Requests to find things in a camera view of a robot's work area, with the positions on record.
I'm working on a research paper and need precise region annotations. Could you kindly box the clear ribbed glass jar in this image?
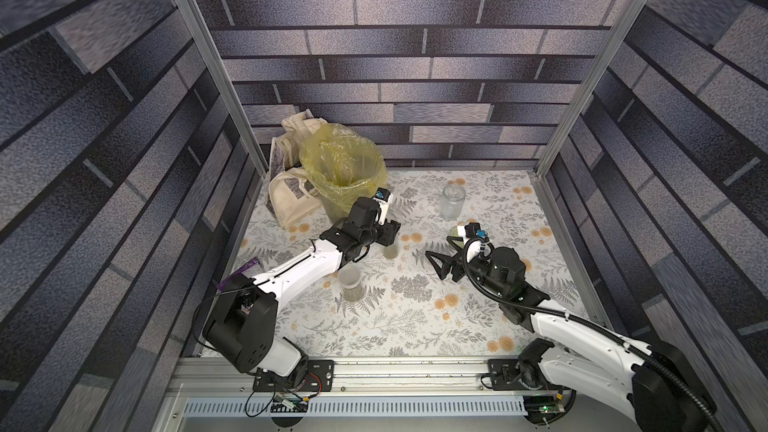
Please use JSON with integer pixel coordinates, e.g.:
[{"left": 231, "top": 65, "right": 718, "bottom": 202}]
[{"left": 439, "top": 183, "right": 466, "bottom": 221}]

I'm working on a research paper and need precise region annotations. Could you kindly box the clear jar near left arm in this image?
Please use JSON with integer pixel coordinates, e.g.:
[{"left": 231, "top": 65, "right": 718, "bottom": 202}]
[{"left": 337, "top": 263, "right": 365, "bottom": 303}]

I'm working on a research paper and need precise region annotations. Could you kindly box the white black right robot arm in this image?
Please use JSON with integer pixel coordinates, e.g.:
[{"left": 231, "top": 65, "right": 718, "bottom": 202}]
[{"left": 426, "top": 235, "right": 723, "bottom": 431}]

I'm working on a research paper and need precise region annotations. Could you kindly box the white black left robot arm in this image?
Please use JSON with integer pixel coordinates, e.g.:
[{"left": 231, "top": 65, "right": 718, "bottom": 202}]
[{"left": 202, "top": 188, "right": 401, "bottom": 378}]

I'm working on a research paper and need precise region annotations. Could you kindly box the grey mesh trash bin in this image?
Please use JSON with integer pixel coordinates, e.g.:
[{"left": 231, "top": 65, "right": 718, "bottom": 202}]
[{"left": 320, "top": 192, "right": 360, "bottom": 222}]

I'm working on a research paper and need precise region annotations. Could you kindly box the purple plastic package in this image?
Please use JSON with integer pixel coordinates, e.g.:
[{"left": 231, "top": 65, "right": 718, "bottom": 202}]
[{"left": 217, "top": 257, "right": 263, "bottom": 292}]

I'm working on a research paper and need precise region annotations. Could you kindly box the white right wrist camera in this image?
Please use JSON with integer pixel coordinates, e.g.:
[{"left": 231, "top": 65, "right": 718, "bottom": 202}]
[{"left": 454, "top": 222, "right": 490, "bottom": 259}]

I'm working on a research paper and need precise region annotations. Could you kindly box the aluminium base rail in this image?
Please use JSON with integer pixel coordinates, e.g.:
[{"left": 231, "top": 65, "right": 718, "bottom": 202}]
[{"left": 155, "top": 356, "right": 570, "bottom": 431}]

